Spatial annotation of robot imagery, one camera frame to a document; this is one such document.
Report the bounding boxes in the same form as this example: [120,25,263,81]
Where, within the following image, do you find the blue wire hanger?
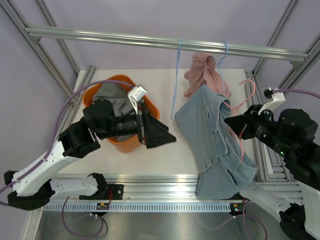
[170,37,182,120]
[209,40,230,95]

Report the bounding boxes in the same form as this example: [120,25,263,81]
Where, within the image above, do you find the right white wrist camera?
[258,87,286,115]

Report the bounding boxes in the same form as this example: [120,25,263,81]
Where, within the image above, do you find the pink wire hanger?
[222,79,257,161]

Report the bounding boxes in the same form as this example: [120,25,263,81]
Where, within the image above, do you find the aluminium hanging rail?
[25,26,309,63]

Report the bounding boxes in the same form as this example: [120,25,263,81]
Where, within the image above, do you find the aluminium frame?
[0,0,320,240]

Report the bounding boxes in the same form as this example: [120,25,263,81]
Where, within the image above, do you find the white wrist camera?
[127,84,148,115]
[258,87,286,115]

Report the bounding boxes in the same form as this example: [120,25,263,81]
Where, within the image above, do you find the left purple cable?
[0,79,136,207]

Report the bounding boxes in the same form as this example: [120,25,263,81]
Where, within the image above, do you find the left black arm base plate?
[79,184,124,200]

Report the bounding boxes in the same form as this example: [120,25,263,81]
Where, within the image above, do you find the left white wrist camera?
[127,84,148,115]

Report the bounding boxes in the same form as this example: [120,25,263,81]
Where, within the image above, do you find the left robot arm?
[4,99,177,211]

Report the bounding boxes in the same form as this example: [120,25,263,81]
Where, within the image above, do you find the pink skirt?
[183,52,232,98]

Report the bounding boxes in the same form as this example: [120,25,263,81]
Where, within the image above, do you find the grey skirt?
[85,82,138,141]

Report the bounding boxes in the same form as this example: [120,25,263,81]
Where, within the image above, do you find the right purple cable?
[274,88,320,98]

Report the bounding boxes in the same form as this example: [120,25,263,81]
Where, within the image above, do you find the light blue denim skirt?
[174,85,258,200]

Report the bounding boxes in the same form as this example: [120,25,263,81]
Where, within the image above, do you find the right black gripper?
[225,103,293,157]

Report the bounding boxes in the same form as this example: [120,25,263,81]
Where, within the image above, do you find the purple cable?
[0,79,136,207]
[274,88,320,98]

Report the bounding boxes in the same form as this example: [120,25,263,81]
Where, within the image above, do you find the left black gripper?
[96,101,176,148]

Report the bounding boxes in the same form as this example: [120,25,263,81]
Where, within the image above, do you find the white slotted cable duct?
[44,201,232,213]

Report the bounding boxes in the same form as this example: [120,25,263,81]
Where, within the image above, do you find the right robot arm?
[224,104,320,240]

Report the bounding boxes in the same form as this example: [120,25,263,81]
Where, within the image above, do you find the orange plastic basket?
[82,74,160,153]

